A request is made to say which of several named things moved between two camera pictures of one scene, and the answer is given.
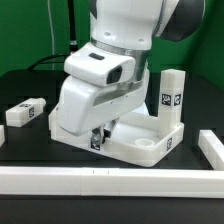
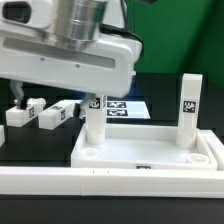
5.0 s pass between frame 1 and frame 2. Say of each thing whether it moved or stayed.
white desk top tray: moved
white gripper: moved
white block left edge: stayed
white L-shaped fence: stayed
